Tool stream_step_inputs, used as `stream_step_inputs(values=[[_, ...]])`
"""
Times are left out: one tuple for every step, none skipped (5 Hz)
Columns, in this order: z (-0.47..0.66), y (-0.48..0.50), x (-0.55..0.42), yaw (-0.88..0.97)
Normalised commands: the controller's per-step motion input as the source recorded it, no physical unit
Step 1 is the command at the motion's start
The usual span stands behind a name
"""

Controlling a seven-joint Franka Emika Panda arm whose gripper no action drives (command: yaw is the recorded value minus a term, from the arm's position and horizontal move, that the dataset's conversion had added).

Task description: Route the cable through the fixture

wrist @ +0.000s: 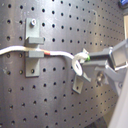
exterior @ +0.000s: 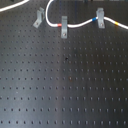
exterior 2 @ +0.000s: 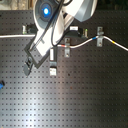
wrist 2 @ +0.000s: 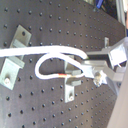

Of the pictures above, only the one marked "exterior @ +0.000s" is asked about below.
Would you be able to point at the middle grey metal cable clip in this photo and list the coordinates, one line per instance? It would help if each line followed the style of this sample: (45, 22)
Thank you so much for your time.
(64, 26)

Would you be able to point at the grey metal cable clip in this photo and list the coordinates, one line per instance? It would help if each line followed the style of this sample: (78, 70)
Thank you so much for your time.
(100, 16)
(40, 17)
(64, 26)

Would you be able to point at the left grey metal cable clip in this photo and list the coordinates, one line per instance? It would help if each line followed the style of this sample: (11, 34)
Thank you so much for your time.
(40, 17)

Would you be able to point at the right grey metal cable clip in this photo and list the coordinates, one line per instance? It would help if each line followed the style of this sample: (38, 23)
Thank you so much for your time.
(100, 16)

